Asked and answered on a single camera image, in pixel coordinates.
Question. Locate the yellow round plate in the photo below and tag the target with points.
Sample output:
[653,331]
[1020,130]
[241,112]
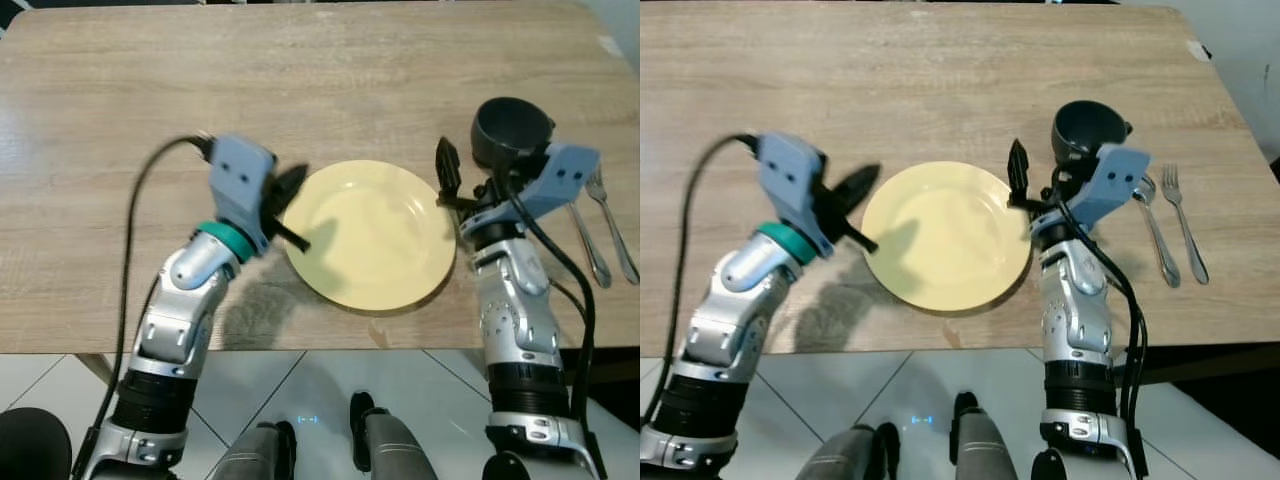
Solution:
[375,240]
[950,240]

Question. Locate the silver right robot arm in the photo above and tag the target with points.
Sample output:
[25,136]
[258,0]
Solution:
[1078,310]
[520,310]

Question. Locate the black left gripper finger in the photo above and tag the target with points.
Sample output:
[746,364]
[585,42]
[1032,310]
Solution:
[288,236]
[291,185]
[856,238]
[855,186]

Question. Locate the black cup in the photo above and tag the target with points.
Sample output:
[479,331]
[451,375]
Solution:
[510,128]
[1088,125]

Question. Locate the silver metal spoon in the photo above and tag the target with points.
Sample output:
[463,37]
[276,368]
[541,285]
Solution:
[588,245]
[1158,235]

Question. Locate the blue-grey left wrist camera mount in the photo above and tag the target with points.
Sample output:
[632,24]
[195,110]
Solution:
[790,180]
[240,180]

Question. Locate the small white sticker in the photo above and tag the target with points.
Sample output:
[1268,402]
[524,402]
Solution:
[1196,50]

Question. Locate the grey right robot leg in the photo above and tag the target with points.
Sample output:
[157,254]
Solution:
[392,445]
[985,445]

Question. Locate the grey left robot leg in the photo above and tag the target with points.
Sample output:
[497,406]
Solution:
[255,455]
[850,455]

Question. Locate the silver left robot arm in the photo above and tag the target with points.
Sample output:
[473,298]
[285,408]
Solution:
[180,320]
[725,320]

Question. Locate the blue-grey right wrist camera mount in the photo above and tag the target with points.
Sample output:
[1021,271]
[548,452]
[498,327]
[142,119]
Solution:
[1115,180]
[562,178]

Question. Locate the black round seat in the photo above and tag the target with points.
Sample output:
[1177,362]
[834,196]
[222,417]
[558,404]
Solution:
[32,448]

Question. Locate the light wooden table leg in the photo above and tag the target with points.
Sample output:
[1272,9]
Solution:
[95,366]

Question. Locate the grey robot leg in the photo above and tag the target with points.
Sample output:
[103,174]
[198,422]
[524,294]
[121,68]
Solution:
[850,455]
[255,455]
[392,445]
[985,445]

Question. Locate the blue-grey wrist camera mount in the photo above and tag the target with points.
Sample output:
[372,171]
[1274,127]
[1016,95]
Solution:
[790,180]
[1115,180]
[240,180]
[562,178]

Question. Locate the silver metal fork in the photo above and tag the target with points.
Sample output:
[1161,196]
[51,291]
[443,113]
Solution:
[612,225]
[1185,225]

